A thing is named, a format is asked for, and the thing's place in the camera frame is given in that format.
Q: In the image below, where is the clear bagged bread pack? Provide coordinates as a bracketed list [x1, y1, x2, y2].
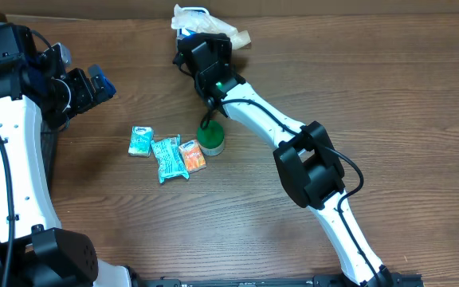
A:
[171, 15, 251, 49]

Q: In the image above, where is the green Kleenex tissue pack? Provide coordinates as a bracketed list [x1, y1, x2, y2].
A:
[128, 126, 154, 157]

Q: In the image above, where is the green lidded jar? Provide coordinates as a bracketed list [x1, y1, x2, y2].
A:
[197, 120, 225, 156]

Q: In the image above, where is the orange tissue packet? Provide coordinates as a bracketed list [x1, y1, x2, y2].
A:
[178, 140, 206, 173]

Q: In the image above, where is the light green wipes packet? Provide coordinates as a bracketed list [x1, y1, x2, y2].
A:
[151, 135, 190, 184]

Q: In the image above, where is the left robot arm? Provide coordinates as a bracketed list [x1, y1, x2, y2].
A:
[0, 23, 139, 286]

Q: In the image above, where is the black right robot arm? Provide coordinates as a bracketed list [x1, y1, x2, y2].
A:
[173, 33, 394, 286]

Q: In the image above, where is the white barcode scanner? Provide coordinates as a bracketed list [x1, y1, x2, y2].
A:
[172, 5, 210, 41]

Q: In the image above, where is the brown cardboard backdrop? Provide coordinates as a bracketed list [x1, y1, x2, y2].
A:
[0, 0, 459, 19]

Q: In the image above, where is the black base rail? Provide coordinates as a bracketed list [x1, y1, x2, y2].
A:
[141, 273, 424, 287]

